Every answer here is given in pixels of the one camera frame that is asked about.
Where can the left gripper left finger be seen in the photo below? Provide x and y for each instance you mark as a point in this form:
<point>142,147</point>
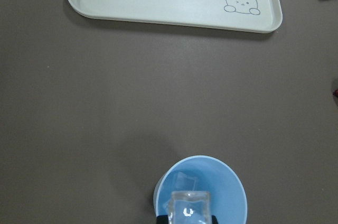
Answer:
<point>162,219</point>

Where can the ice cube in cup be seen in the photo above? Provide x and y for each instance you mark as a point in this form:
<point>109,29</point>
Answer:
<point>184,182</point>

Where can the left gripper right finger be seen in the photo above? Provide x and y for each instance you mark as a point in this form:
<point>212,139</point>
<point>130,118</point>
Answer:
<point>214,220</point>

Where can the light blue plastic cup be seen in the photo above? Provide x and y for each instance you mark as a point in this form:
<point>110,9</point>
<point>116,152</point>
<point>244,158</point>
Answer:
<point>228,197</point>

